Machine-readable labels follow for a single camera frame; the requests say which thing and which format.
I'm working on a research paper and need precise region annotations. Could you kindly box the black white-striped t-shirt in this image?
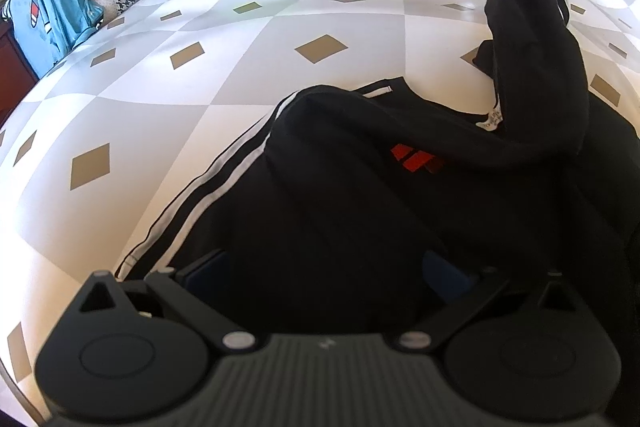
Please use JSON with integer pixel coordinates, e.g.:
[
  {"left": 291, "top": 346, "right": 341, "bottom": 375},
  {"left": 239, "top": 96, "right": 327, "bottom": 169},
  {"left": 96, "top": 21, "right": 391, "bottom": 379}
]
[{"left": 115, "top": 0, "right": 640, "bottom": 339}]

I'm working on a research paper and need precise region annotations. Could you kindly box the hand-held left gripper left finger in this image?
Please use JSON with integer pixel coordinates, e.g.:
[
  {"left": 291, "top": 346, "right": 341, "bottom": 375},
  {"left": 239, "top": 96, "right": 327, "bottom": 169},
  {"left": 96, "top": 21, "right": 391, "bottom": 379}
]
[{"left": 77, "top": 248, "right": 262, "bottom": 355}]

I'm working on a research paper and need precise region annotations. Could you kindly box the red-brown wooden cabinet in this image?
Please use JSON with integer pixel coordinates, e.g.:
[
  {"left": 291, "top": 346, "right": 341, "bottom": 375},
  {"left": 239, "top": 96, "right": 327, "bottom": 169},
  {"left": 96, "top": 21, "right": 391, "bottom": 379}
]
[{"left": 0, "top": 19, "right": 39, "bottom": 128}]

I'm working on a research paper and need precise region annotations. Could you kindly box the grey white checkered tablecloth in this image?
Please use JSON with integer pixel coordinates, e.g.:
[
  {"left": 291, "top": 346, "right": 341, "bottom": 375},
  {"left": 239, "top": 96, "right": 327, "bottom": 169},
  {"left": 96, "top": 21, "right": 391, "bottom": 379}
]
[{"left": 0, "top": 0, "right": 640, "bottom": 413}]

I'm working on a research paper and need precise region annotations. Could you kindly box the blue printed garment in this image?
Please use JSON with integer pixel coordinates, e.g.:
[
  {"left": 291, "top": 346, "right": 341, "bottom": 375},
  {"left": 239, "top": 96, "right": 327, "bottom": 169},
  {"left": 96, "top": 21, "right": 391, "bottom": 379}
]
[{"left": 9, "top": 0, "right": 107, "bottom": 78}]

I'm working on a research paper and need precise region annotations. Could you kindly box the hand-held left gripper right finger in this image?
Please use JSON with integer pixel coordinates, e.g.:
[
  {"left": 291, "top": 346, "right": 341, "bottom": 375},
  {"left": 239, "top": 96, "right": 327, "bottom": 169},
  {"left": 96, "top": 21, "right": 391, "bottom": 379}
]
[{"left": 394, "top": 249, "right": 577, "bottom": 355}]

